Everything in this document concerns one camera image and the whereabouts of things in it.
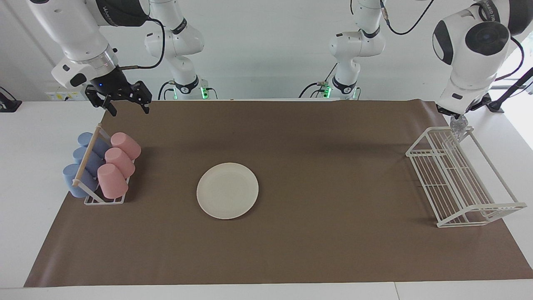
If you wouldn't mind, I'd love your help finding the pink cup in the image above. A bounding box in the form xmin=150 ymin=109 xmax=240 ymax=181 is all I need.
xmin=105 ymin=147 xmax=136 ymax=178
xmin=110 ymin=132 xmax=142 ymax=160
xmin=97 ymin=163 xmax=129 ymax=199

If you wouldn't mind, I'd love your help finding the white wire dish rack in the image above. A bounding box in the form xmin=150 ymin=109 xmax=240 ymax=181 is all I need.
xmin=406 ymin=126 xmax=528 ymax=228

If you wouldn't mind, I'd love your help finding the black base cable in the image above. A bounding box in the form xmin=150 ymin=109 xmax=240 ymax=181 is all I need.
xmin=299 ymin=62 xmax=334 ymax=99
xmin=158 ymin=80 xmax=176 ymax=100

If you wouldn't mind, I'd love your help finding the wire cup rack wooden handle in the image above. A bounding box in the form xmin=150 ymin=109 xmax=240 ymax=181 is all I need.
xmin=72 ymin=123 xmax=136 ymax=205

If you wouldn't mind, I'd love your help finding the brown table mat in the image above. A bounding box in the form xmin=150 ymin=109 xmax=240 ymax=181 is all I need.
xmin=24 ymin=99 xmax=533 ymax=288

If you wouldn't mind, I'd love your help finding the white wall socket box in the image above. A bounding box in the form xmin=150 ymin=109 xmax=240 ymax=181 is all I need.
xmin=45 ymin=85 xmax=90 ymax=101

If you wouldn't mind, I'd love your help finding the blue cup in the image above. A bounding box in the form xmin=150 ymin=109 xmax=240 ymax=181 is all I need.
xmin=77 ymin=132 xmax=110 ymax=157
xmin=73 ymin=147 xmax=105 ymax=175
xmin=62 ymin=163 xmax=99 ymax=198

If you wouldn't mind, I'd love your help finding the silver foil bag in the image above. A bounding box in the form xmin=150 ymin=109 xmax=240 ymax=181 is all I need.
xmin=450 ymin=115 xmax=469 ymax=143

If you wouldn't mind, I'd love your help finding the cream round plate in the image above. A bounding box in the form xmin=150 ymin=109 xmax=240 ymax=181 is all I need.
xmin=196 ymin=162 xmax=259 ymax=220

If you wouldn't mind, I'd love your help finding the black table clamp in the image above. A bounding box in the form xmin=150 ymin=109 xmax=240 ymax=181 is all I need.
xmin=0 ymin=87 xmax=22 ymax=112

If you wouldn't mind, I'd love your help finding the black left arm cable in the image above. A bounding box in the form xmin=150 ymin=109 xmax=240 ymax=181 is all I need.
xmin=377 ymin=0 xmax=526 ymax=83

